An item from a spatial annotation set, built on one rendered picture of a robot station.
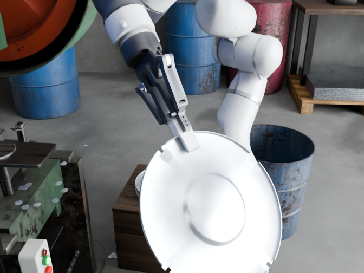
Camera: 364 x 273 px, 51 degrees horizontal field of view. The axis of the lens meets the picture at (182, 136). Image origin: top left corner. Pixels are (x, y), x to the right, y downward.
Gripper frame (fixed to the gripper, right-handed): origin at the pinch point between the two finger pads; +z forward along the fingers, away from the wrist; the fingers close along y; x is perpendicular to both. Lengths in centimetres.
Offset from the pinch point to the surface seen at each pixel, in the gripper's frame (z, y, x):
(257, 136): -5, -96, 111
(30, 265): 7, -57, -24
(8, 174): -21, -67, -18
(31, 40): -65, -65, 5
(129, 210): 3, -97, 25
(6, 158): -25, -63, -18
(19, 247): 1, -59, -24
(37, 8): -73, -58, 9
